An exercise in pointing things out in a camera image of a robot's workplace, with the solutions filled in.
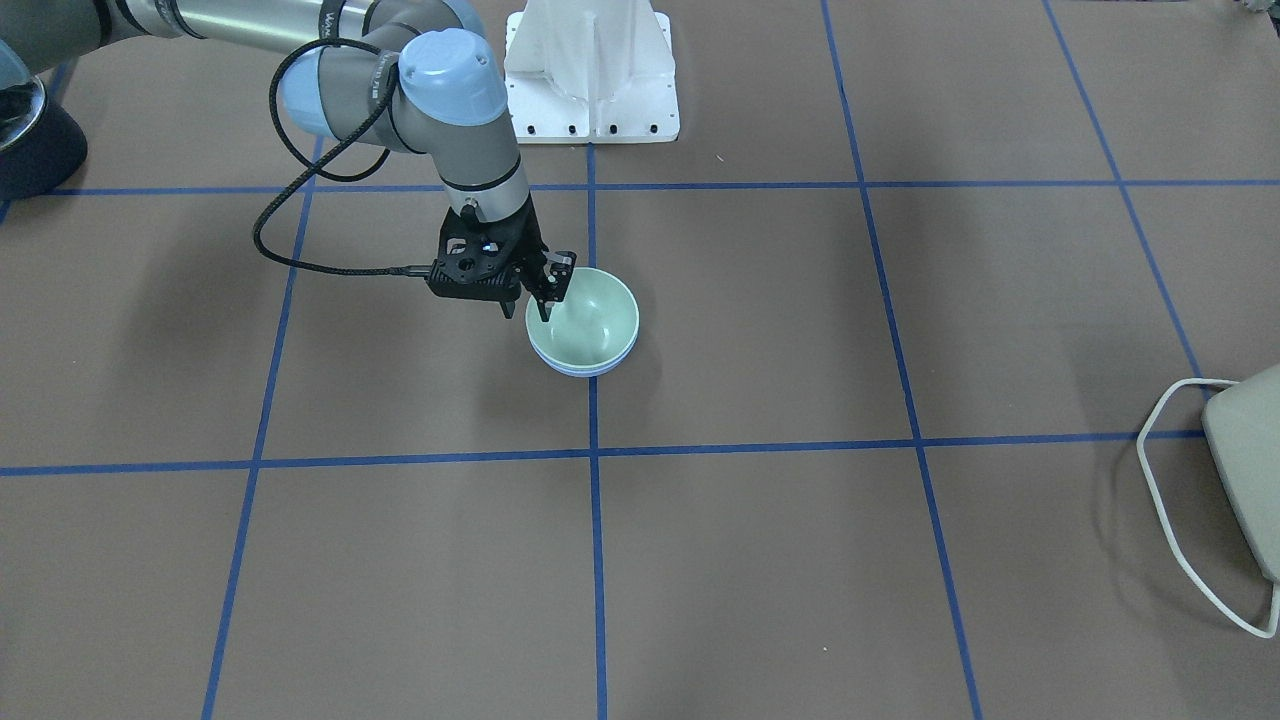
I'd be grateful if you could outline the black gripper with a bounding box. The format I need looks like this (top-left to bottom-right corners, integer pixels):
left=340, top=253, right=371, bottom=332
left=445, top=196, right=577, bottom=323

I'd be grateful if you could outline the white toaster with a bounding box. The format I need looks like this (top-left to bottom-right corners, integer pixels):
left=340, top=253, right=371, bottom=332
left=1202, top=366, right=1279, bottom=582

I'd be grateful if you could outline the green bowl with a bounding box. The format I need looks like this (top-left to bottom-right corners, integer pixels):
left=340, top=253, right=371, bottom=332
left=524, top=268, right=640, bottom=363

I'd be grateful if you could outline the blue bowl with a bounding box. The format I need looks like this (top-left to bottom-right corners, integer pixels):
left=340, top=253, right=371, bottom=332
left=530, top=342, right=636, bottom=378

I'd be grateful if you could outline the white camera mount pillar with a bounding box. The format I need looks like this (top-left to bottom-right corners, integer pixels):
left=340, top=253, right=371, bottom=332
left=504, top=1, right=681, bottom=145

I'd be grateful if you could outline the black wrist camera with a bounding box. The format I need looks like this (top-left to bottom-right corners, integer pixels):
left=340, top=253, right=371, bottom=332
left=425, top=234, right=522, bottom=304

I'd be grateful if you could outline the white toaster power cable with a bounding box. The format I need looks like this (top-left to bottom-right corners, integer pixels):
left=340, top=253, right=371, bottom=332
left=1137, top=378, right=1280, bottom=639

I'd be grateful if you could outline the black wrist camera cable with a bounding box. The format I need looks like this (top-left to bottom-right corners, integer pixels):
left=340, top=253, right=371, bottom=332
left=252, top=38, right=436, bottom=277

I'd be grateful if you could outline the blue saucepan with glass lid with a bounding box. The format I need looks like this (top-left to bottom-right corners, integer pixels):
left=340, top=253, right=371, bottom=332
left=1, top=42, right=88, bottom=202

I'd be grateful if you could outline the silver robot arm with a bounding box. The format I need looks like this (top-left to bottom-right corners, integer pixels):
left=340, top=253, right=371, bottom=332
left=1, top=1, right=576, bottom=322

